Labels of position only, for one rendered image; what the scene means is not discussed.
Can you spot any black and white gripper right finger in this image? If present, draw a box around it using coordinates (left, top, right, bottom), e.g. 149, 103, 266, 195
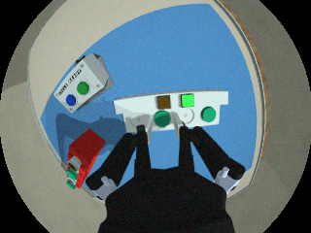
173, 113, 246, 200

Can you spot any blue flat mat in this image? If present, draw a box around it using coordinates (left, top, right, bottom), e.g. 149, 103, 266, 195
40, 4, 257, 177

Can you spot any green round cap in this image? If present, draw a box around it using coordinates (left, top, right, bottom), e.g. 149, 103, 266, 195
67, 181, 76, 189
66, 168, 78, 181
154, 110, 171, 127
201, 106, 216, 122

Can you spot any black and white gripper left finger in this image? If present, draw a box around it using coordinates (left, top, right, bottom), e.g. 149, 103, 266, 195
86, 115, 155, 203

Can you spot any red tube rack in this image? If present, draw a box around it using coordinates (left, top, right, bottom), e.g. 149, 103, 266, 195
67, 129, 106, 189

